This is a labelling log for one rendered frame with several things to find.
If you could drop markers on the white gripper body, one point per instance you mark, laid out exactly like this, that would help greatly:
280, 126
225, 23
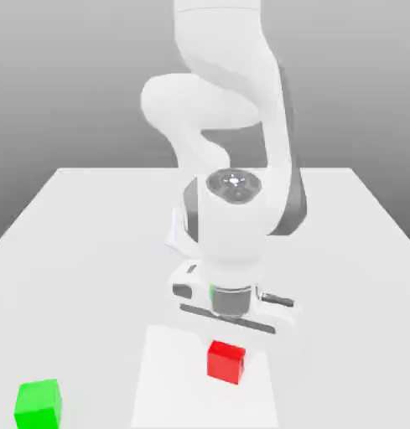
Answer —
258, 321

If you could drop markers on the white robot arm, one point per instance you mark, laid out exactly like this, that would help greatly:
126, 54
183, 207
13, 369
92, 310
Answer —
231, 100

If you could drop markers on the small red cube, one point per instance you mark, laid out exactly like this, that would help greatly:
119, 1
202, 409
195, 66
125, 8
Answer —
224, 363

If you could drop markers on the small green cube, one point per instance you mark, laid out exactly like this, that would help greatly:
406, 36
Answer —
38, 404

